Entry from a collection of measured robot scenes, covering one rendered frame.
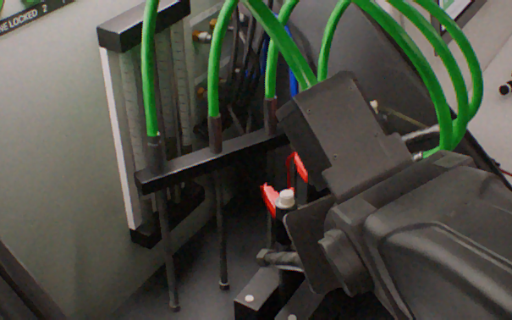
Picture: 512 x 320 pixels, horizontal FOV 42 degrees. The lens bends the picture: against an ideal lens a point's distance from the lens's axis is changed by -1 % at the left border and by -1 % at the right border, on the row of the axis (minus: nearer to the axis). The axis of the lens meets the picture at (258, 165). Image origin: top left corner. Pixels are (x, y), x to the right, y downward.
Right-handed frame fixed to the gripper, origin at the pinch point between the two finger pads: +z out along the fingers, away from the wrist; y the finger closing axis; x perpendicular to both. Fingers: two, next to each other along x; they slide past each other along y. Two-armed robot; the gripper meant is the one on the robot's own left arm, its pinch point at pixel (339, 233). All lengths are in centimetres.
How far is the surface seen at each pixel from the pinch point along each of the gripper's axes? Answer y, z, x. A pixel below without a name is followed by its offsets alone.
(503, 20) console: -65, 78, -26
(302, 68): -0.9, -7.8, -13.4
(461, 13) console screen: -46, 56, -26
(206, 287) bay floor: 14, 53, 2
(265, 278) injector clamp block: 5.9, 32.5, 3.2
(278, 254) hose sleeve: 5.0, 9.3, 0.0
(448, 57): -21.7, 13.6, -13.1
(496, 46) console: -61, 78, -21
